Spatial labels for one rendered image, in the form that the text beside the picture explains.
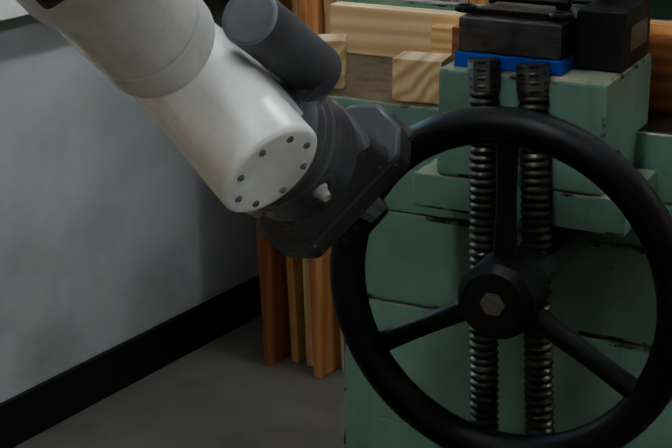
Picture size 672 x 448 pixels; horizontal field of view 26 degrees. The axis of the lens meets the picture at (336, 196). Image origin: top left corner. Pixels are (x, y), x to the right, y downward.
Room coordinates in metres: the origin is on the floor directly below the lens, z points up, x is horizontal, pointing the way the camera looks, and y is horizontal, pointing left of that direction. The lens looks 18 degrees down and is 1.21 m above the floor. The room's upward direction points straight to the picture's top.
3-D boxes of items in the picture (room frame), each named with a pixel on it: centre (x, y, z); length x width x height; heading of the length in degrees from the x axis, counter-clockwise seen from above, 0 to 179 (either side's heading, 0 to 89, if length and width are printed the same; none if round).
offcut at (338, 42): (1.33, 0.01, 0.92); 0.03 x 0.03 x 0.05; 87
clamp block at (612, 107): (1.17, -0.17, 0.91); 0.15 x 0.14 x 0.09; 64
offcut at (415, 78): (1.28, -0.08, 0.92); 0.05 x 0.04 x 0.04; 70
